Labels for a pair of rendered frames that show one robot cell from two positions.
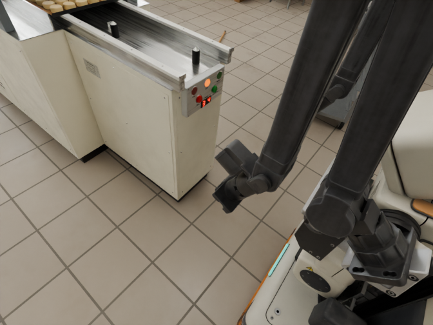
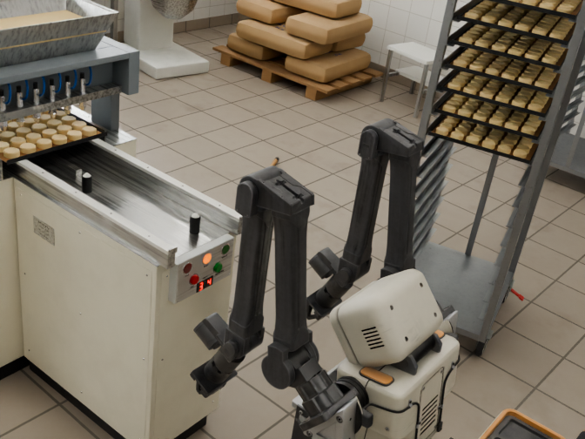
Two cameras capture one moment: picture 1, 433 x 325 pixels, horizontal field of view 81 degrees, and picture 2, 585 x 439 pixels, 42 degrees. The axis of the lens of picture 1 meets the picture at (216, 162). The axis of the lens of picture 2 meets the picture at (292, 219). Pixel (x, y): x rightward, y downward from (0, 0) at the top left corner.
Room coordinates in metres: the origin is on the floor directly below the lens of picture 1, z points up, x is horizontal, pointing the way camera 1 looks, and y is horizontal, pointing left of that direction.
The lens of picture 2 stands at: (-0.99, -0.24, 2.04)
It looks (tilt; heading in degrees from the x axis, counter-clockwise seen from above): 29 degrees down; 3
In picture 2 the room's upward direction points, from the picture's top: 8 degrees clockwise
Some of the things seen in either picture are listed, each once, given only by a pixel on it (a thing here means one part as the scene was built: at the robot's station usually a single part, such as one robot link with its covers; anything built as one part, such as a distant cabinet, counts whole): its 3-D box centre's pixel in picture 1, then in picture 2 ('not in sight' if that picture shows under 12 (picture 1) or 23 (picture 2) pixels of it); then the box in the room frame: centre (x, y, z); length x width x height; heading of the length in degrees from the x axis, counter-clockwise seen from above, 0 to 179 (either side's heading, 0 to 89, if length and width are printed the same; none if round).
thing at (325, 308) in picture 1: (327, 281); not in sight; (0.31, -0.45, 0.45); 0.28 x 0.27 x 0.25; 148
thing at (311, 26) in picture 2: not in sight; (330, 23); (5.03, -0.04, 0.49); 0.72 x 0.42 x 0.15; 151
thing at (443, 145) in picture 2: not in sight; (440, 148); (2.12, -0.70, 0.78); 0.64 x 0.03 x 0.03; 161
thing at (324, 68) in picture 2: not in sight; (328, 61); (5.04, -0.08, 0.19); 0.72 x 0.42 x 0.15; 150
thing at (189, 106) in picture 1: (203, 89); (201, 267); (0.91, 0.09, 0.77); 0.24 x 0.04 x 0.14; 148
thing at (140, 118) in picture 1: (151, 113); (120, 300); (1.10, 0.40, 0.45); 0.70 x 0.34 x 0.90; 58
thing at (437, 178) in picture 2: not in sight; (432, 185); (2.12, -0.70, 0.60); 0.64 x 0.03 x 0.03; 161
